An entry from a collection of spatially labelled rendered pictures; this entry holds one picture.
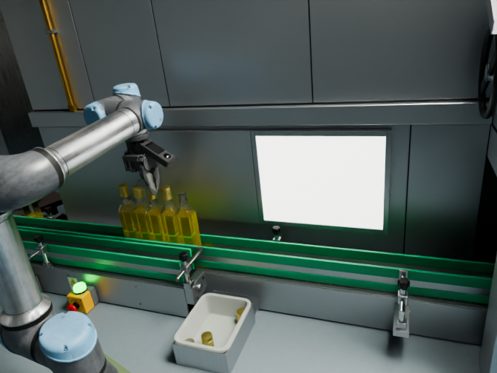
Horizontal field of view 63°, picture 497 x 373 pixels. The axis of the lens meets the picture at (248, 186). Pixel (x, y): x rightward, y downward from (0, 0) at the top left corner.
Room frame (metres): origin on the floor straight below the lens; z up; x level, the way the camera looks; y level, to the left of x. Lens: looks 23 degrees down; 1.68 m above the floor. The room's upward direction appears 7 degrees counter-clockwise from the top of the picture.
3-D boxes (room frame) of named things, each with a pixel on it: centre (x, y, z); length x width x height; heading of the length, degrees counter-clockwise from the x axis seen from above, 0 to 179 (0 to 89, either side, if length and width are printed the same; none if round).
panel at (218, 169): (1.29, -0.01, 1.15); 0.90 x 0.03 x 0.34; 67
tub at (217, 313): (0.97, 0.15, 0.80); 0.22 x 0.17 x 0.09; 157
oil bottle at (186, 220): (1.24, 0.22, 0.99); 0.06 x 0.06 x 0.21; 68
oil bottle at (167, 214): (1.26, 0.28, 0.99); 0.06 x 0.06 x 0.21; 66
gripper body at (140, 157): (1.25, 0.34, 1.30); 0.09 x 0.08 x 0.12; 65
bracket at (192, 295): (1.12, 0.21, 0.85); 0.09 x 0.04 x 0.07; 157
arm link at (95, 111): (1.15, 0.36, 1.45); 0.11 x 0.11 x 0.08; 61
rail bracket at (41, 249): (1.29, 0.79, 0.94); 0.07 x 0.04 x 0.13; 157
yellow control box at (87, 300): (1.21, 0.64, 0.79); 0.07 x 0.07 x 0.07; 67
